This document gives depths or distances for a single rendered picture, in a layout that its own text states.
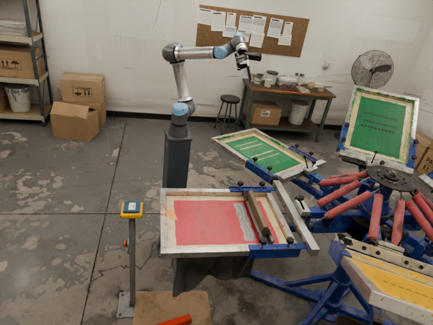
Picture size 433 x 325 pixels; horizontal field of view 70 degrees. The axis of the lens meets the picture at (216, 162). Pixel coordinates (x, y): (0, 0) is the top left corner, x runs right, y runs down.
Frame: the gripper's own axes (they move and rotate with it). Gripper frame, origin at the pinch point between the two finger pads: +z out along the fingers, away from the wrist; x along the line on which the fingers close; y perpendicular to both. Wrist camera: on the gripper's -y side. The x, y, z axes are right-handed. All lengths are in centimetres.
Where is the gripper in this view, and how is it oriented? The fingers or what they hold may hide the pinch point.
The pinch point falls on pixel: (250, 74)
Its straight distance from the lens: 201.3
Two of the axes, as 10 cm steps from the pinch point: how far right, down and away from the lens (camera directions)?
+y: -9.8, 1.8, 1.0
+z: 1.2, 8.8, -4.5
